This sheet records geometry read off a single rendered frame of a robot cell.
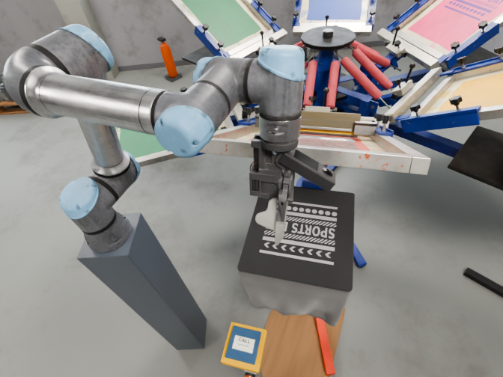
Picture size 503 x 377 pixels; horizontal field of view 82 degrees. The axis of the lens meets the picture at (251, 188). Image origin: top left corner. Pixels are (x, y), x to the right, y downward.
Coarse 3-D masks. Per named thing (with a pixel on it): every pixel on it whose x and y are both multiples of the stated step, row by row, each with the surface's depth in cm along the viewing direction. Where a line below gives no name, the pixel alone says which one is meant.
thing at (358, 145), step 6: (354, 138) 125; (360, 138) 127; (306, 144) 100; (312, 144) 101; (318, 144) 102; (324, 144) 102; (330, 144) 103; (336, 144) 104; (342, 144) 105; (348, 144) 106; (354, 144) 106; (360, 144) 107
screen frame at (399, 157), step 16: (240, 128) 110; (256, 128) 134; (208, 144) 76; (224, 144) 75; (240, 144) 74; (384, 144) 98; (400, 144) 85; (320, 160) 70; (336, 160) 69; (352, 160) 68; (368, 160) 67; (384, 160) 67; (400, 160) 66; (416, 160) 65
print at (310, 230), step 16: (288, 208) 135; (304, 208) 134; (320, 208) 133; (336, 208) 132; (288, 224) 129; (304, 224) 128; (320, 224) 127; (272, 240) 124; (288, 240) 123; (304, 240) 123; (320, 240) 122; (288, 256) 119; (304, 256) 118; (320, 256) 117
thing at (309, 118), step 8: (304, 112) 126; (312, 112) 125; (320, 112) 124; (328, 112) 123; (336, 112) 123; (304, 120) 126; (312, 120) 126; (320, 120) 125; (328, 120) 124; (336, 120) 123; (344, 120) 122; (352, 120) 122; (344, 128) 123; (352, 128) 122
